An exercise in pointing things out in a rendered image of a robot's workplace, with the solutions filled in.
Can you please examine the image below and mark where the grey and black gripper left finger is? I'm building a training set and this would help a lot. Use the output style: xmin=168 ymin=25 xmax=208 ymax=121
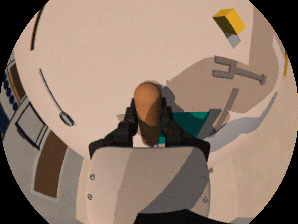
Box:
xmin=88 ymin=98 xmax=138 ymax=159

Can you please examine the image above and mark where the grey wrench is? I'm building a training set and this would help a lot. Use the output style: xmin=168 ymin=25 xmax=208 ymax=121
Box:
xmin=212 ymin=55 xmax=267 ymax=85

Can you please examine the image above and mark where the yellow cube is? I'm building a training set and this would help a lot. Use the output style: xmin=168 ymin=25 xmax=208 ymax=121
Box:
xmin=212 ymin=8 xmax=245 ymax=35

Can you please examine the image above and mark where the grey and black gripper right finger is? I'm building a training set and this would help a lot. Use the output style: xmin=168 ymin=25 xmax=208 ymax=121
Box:
xmin=160 ymin=97 xmax=210 ymax=161

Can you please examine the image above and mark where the grey metal spoon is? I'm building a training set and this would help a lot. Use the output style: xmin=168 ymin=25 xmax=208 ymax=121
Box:
xmin=38 ymin=69 xmax=73 ymax=127

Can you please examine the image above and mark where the grey flat bar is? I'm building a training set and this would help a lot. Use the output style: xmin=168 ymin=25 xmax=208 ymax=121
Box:
xmin=208 ymin=88 xmax=239 ymax=138

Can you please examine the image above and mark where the teal square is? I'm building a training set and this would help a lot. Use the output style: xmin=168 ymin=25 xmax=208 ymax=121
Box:
xmin=157 ymin=112 xmax=210 ymax=144

